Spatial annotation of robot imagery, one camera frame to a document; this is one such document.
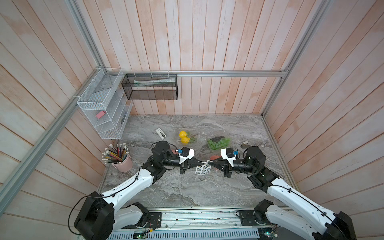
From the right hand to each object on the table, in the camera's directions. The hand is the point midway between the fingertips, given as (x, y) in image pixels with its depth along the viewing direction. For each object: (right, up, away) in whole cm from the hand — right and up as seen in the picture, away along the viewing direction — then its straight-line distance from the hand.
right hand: (209, 161), depth 67 cm
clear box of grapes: (+13, +6, +28) cm, 32 cm away
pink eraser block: (-59, +23, +15) cm, 65 cm away
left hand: (-4, -1, -1) cm, 4 cm away
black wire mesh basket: (-37, +45, +37) cm, 69 cm away
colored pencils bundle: (-50, -2, +18) cm, 53 cm away
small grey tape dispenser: (+29, +4, +33) cm, 45 cm away
